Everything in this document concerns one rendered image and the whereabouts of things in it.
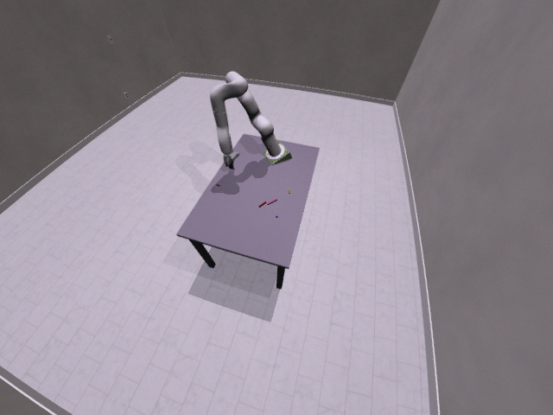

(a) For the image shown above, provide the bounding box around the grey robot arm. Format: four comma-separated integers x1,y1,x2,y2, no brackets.
210,72,285,161

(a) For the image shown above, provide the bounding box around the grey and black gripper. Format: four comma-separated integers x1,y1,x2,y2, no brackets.
223,155,234,169

